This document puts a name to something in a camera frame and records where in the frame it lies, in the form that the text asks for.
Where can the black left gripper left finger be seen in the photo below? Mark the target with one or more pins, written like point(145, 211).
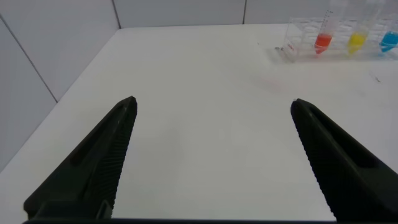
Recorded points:
point(93, 168)

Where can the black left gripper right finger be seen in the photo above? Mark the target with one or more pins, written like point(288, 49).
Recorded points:
point(348, 168)

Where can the red pigment test tube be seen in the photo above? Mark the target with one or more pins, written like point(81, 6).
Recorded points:
point(323, 42)

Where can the blue pigment test tube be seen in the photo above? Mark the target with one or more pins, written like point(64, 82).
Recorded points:
point(389, 41)

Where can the yellow pigment test tube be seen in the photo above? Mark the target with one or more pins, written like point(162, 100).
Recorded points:
point(357, 42)

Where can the clear plastic test tube rack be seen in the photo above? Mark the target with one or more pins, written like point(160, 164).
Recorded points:
point(303, 37)

